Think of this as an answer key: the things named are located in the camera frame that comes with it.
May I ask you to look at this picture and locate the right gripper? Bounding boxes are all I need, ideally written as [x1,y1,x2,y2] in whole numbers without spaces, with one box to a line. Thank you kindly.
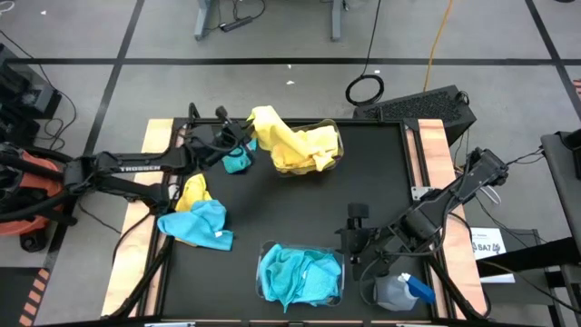
[335,226,391,283]

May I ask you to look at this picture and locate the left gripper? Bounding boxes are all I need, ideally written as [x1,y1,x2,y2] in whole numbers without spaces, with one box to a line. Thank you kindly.
[188,118,256,160]

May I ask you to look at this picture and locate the clear plastic bin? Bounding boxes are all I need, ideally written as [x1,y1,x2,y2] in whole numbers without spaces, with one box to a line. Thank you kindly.
[271,118,345,176]
[255,240,346,310]

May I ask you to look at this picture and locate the blue towel with white tag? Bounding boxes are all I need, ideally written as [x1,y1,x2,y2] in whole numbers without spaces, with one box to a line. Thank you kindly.
[156,199,235,252]

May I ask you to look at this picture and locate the spray bottle with blue trigger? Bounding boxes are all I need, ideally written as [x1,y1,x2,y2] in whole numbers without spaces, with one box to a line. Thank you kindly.
[372,272,436,312]

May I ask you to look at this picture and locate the black power strip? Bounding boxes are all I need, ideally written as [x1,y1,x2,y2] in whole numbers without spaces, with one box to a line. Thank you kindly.
[219,15,253,33]

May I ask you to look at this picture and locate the gray desk leg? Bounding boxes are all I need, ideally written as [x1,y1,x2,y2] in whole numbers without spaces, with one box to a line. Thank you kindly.
[193,0,214,41]
[330,0,344,42]

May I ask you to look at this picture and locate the white paper sign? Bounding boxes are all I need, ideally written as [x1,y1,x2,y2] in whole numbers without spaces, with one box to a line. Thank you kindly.
[469,226,517,285]

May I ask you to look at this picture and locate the wooden board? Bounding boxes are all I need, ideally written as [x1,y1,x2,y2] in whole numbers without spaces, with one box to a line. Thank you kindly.
[417,118,489,319]
[100,118,176,319]

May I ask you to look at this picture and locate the black perforated computer case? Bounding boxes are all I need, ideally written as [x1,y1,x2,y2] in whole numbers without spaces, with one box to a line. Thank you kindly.
[352,84,478,146]

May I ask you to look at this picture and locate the black metal beam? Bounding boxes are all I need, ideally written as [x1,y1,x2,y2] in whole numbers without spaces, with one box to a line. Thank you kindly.
[476,236,581,279]

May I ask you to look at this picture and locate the black electronic equipment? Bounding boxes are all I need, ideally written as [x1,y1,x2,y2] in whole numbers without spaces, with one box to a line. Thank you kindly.
[0,43,63,146]

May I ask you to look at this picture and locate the gray side table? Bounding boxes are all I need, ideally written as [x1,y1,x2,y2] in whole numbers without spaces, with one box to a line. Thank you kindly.
[539,130,581,273]

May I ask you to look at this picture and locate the orange and black vacuum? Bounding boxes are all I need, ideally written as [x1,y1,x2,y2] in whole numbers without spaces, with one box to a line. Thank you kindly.
[0,141,87,253]

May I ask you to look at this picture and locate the hazard-striped black floor mat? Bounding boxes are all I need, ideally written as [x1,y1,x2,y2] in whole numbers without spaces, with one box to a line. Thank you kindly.
[0,266,52,327]

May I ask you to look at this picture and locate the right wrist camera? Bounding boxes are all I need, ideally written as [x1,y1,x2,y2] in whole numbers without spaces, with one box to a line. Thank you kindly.
[347,203,370,231]

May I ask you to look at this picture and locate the coiled black cable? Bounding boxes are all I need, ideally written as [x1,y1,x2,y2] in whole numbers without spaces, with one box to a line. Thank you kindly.
[344,0,386,108]

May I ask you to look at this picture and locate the black aluminium table frame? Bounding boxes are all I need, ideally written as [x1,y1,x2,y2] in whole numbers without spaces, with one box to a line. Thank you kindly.
[108,103,491,327]

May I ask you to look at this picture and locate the orange extension cable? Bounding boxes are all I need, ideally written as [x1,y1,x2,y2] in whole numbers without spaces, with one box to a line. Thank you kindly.
[422,0,456,92]

